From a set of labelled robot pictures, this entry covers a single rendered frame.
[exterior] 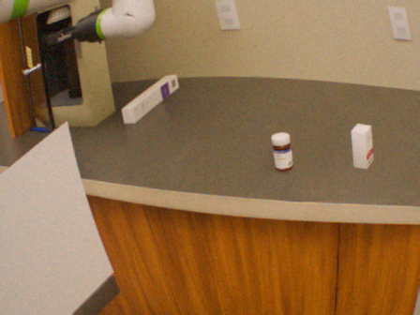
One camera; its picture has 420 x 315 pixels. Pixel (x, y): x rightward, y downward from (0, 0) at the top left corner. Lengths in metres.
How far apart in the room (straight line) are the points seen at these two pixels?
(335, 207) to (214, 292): 0.43
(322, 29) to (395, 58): 0.27
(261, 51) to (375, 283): 0.95
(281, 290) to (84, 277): 0.52
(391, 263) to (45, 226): 0.69
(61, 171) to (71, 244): 0.12
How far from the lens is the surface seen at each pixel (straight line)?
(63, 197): 0.82
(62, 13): 1.68
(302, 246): 1.13
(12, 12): 1.15
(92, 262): 0.89
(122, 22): 1.25
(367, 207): 0.99
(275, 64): 1.78
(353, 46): 1.66
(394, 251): 1.08
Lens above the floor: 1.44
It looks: 23 degrees down
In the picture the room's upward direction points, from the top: 11 degrees counter-clockwise
